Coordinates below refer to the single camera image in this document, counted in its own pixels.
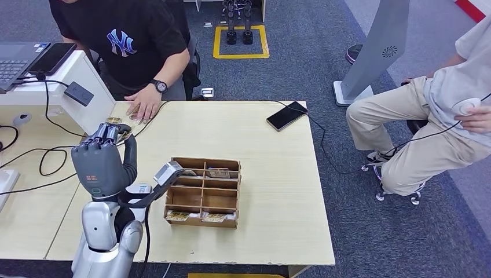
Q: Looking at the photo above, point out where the grey kiosk stand white base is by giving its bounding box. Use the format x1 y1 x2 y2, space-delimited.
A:
332 0 410 107

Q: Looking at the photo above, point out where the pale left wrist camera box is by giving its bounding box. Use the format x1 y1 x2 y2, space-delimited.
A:
153 160 186 189

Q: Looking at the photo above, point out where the black smartphone gold edge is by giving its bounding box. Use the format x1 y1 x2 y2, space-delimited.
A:
265 101 309 133

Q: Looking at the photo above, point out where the pale table leg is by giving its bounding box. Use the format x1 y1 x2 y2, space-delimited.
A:
287 265 312 278

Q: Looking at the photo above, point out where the guest person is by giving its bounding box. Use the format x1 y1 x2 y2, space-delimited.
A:
47 0 192 125

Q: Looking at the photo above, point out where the operator person's left hand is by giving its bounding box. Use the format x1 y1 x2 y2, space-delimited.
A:
456 105 491 134

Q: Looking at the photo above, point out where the dark grey laptop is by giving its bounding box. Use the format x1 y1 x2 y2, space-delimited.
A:
0 42 50 95

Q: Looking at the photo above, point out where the wooden card organizer box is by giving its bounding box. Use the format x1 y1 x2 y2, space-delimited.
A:
164 156 241 229

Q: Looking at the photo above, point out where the key card tree avenue print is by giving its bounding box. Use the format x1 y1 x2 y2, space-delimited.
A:
207 167 232 180

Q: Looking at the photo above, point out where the thin black cable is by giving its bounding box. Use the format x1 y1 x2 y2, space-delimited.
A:
378 92 491 159
0 126 19 153
15 71 113 165
0 100 171 196
261 98 360 177

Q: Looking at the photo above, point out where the white handheld controller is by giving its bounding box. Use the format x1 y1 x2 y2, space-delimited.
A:
450 97 482 117

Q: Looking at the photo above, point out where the white desk riser box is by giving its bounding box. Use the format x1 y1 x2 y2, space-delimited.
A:
0 50 116 139

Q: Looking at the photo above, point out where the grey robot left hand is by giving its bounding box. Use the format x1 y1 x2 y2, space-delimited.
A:
71 122 138 201

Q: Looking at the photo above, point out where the black wristwatch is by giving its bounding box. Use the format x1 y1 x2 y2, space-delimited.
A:
149 79 168 95

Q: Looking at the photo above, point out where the dark round floor object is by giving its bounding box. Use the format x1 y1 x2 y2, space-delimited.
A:
344 43 364 65

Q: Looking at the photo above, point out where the guest person's left hand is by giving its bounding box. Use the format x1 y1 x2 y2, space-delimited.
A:
124 93 163 125

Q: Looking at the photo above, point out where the white display board red stripe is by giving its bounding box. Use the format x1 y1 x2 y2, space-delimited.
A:
452 0 491 24

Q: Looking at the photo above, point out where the stool with chrome casters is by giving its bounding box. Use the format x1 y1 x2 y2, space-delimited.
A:
360 78 431 206

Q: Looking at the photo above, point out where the white card reader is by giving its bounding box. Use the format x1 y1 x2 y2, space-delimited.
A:
124 182 154 224

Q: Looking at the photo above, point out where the small black box device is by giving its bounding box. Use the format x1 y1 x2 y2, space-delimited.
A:
63 81 95 107

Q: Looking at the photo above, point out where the operator person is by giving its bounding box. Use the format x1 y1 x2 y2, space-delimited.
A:
345 15 491 197

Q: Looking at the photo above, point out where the black office chair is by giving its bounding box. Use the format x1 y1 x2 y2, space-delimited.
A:
168 0 202 101

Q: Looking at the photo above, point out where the white flat device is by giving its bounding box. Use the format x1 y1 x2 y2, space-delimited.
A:
0 169 21 214

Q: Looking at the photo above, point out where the white gantry frame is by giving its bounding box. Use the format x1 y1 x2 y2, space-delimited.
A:
183 0 267 23

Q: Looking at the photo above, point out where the ID card yellow tree print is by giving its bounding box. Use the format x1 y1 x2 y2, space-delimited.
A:
115 129 134 145

